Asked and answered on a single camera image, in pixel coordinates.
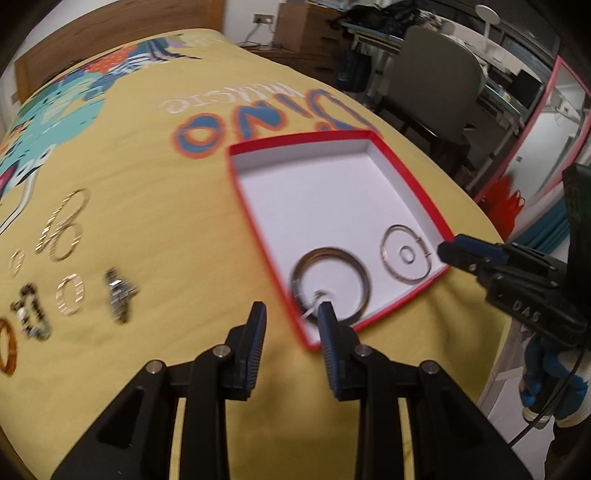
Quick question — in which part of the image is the amber orange bangle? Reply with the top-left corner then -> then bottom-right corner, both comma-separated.
0,318 -> 18,377

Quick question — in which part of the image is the dark brown bangle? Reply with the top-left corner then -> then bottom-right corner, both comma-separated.
290,247 -> 372,327

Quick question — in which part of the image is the white desk lamp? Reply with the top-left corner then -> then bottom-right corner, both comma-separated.
475,4 -> 500,51

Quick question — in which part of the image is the grey green chair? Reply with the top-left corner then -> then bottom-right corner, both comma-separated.
375,26 -> 486,177

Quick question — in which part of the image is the thin gold bangle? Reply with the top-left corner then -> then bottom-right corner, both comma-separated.
380,224 -> 433,285

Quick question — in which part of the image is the red jewelry box tray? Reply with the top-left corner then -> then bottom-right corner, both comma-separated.
228,130 -> 452,350

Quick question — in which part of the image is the wooden dresser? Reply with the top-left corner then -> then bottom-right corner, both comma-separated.
245,3 -> 351,86

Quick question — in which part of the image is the wooden headboard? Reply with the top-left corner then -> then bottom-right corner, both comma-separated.
15,0 -> 225,101

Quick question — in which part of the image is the silver wristwatch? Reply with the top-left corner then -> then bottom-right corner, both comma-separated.
104,268 -> 138,323

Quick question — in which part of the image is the gold chain bracelet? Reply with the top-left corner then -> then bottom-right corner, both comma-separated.
48,222 -> 84,263

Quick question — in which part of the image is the wall power socket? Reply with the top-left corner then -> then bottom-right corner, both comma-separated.
252,14 -> 274,25

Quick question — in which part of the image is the brown bead bracelet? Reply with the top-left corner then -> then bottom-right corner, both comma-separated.
9,283 -> 53,342

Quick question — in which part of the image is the red bag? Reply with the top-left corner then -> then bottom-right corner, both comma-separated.
479,174 -> 526,240

